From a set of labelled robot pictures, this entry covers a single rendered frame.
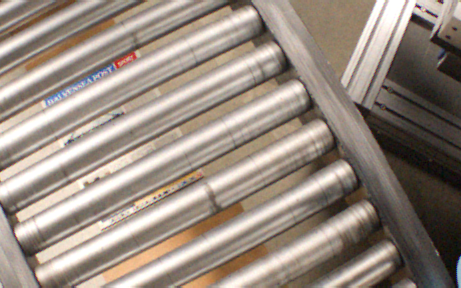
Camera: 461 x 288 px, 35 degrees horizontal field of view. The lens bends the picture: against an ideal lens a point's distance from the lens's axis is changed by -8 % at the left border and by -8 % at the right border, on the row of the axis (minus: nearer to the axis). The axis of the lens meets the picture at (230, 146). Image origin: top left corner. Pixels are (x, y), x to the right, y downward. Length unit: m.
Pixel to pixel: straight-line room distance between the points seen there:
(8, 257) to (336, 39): 1.20
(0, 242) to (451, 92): 1.13
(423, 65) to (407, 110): 0.13
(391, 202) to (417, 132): 0.67
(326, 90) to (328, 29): 0.93
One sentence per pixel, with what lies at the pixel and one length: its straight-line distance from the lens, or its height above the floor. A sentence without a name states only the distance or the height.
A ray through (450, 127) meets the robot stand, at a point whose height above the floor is 0.23.
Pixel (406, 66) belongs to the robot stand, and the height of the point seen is 0.21.
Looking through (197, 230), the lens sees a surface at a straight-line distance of 1.82.
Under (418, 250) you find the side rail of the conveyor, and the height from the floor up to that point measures 0.80.
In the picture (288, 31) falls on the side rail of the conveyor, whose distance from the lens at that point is 1.09.
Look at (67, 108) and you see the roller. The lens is 1.06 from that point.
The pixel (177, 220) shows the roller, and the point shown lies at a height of 0.80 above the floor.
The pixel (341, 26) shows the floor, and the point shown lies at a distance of 2.00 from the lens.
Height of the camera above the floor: 1.80
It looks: 75 degrees down
